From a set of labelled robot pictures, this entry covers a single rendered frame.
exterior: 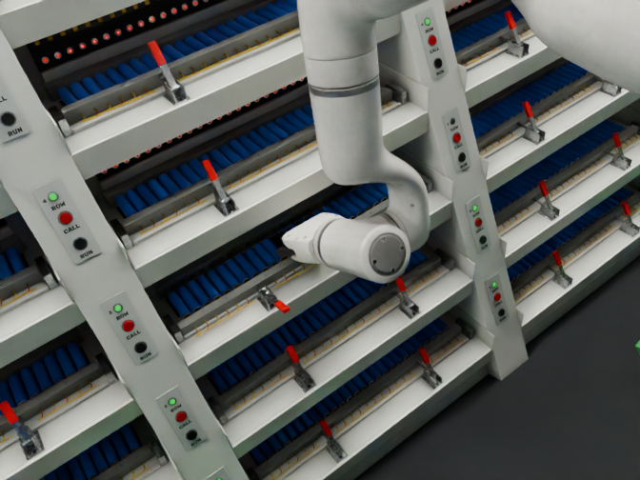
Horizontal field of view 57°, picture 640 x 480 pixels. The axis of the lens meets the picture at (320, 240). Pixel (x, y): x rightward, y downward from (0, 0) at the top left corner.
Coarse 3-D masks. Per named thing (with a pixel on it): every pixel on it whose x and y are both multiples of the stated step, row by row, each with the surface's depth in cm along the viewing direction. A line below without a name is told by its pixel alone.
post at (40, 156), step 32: (0, 32) 75; (0, 64) 75; (32, 96) 78; (32, 128) 79; (0, 160) 78; (32, 160) 80; (64, 160) 82; (32, 224) 81; (96, 224) 85; (64, 256) 84; (96, 256) 86; (96, 288) 87; (128, 288) 90; (96, 320) 88; (160, 320) 93; (128, 352) 92; (160, 352) 95; (128, 384) 93; (160, 384) 96; (192, 384) 99; (160, 416) 97; (224, 448) 104
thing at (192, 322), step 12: (384, 204) 117; (360, 216) 115; (288, 264) 108; (300, 264) 110; (264, 276) 106; (276, 276) 107; (240, 288) 105; (252, 288) 105; (216, 300) 104; (228, 300) 103; (240, 300) 105; (204, 312) 102; (216, 312) 103; (228, 312) 103; (180, 324) 101; (192, 324) 101; (216, 324) 102
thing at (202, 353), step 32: (416, 160) 121; (448, 192) 118; (288, 256) 113; (288, 288) 107; (320, 288) 108; (224, 320) 103; (256, 320) 103; (288, 320) 107; (192, 352) 99; (224, 352) 101
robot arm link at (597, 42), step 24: (528, 0) 53; (552, 0) 49; (576, 0) 48; (600, 0) 47; (624, 0) 46; (528, 24) 55; (552, 24) 50; (576, 24) 48; (600, 24) 47; (624, 24) 46; (552, 48) 52; (576, 48) 50; (600, 48) 48; (624, 48) 47; (600, 72) 51; (624, 72) 49
